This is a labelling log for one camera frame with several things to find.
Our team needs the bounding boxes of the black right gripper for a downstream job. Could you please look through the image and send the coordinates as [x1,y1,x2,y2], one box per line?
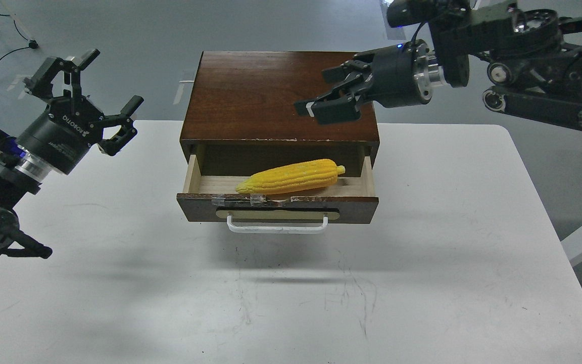
[294,41,444,125]

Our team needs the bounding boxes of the yellow plastic corn cob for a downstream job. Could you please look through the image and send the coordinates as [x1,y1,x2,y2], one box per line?
[235,159,346,195]

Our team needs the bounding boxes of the white stand with casters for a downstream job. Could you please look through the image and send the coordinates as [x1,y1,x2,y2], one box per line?
[0,1,40,51]

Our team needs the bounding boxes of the wooden drawer with white handle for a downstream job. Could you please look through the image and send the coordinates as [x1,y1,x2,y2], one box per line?
[176,144,379,225]

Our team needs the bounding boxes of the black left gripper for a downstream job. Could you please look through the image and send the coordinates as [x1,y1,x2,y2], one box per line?
[16,49,144,175]

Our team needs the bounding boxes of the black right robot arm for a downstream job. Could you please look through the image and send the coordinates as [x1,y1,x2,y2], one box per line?
[294,1,582,131]

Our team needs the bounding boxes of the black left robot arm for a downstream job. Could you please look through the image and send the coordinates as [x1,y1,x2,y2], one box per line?
[0,49,143,259]

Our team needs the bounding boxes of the dark wooden cabinet box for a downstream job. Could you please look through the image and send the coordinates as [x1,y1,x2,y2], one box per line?
[179,51,380,159]

